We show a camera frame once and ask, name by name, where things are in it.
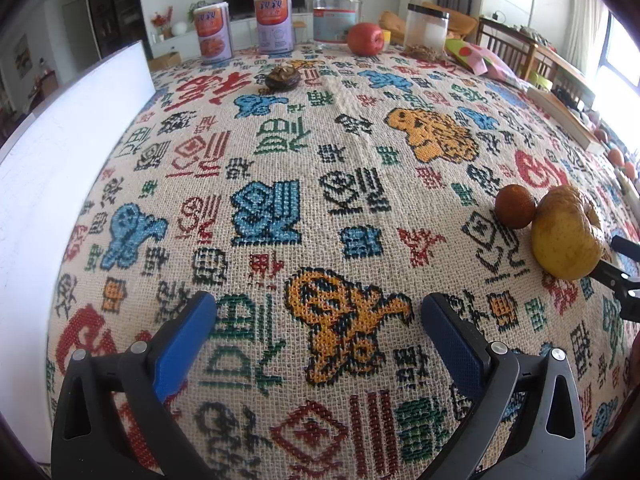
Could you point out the white curtain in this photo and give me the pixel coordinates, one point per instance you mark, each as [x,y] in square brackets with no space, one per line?
[585,15]

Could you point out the wrinkled yellow apple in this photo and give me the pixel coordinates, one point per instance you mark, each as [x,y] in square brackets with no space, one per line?
[565,235]

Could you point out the pile of brown dried snacks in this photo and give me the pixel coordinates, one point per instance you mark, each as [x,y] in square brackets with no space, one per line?
[425,51]

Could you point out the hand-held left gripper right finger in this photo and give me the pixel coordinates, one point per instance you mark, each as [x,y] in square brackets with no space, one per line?
[452,347]

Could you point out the dark wrinkled fruit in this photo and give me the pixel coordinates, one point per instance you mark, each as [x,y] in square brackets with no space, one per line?
[283,79]

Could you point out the right red-label can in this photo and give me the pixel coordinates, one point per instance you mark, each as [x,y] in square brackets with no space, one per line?
[273,24]

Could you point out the patterned woven tablecloth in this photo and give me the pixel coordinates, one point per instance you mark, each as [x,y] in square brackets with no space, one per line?
[320,160]

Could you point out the floral fabric bag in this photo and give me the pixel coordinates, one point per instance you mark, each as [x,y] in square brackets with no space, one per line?
[480,57]

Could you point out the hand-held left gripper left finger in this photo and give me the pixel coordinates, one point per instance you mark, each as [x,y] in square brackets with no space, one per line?
[182,345]

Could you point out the glass jar with gold lid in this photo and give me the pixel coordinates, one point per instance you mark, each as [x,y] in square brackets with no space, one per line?
[335,17]

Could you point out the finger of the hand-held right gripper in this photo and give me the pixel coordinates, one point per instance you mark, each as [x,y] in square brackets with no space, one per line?
[627,249]
[630,300]

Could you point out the dark glass display cabinet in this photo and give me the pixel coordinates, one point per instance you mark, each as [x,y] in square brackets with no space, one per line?
[112,5]

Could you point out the red-label can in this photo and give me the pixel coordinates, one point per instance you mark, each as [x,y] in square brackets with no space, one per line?
[213,35]
[273,24]

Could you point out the framed wall picture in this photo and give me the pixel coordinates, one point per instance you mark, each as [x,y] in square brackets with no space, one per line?
[22,56]

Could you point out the thick paperback book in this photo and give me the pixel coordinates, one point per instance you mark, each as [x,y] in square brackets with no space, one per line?
[565,115]

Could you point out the white television cabinet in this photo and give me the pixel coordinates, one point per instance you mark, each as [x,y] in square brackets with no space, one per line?
[245,30]

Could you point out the clear jar with black lid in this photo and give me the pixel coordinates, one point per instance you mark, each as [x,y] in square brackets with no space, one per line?
[426,27]

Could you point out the red apple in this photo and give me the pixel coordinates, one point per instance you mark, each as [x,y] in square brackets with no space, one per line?
[366,39]

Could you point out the white cardboard box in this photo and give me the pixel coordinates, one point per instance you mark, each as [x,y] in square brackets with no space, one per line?
[60,170]

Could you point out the round white vase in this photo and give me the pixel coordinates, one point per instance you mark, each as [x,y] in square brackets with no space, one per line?
[179,28]

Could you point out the small brown round fruit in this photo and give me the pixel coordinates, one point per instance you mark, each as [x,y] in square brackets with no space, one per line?
[515,206]

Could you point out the small orange fruit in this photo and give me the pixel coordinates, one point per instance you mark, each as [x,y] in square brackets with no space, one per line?
[631,170]
[616,156]

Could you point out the red flowers in vase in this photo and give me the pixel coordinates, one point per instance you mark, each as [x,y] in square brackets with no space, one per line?
[161,21]

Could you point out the bright window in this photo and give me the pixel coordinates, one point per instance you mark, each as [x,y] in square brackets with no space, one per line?
[625,50]

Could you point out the left red-label can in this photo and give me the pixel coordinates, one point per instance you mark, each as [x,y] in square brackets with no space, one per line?
[213,35]

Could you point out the yellow lounge chair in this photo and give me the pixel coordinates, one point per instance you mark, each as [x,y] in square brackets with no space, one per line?
[395,20]

